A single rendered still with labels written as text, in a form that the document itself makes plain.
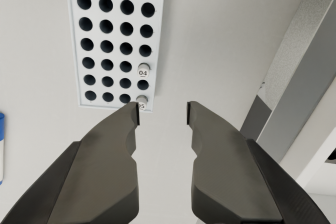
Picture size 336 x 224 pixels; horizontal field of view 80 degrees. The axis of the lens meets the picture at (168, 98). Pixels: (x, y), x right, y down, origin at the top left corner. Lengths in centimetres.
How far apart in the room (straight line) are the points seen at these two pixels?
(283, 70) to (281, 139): 106
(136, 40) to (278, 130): 16
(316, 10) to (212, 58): 101
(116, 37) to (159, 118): 13
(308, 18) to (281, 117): 104
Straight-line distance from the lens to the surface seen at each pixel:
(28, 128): 35
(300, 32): 122
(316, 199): 33
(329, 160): 24
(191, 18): 24
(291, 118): 20
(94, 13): 21
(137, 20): 20
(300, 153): 19
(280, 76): 126
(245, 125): 99
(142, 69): 20
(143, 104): 22
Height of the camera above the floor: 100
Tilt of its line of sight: 62 degrees down
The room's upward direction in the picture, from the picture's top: 176 degrees clockwise
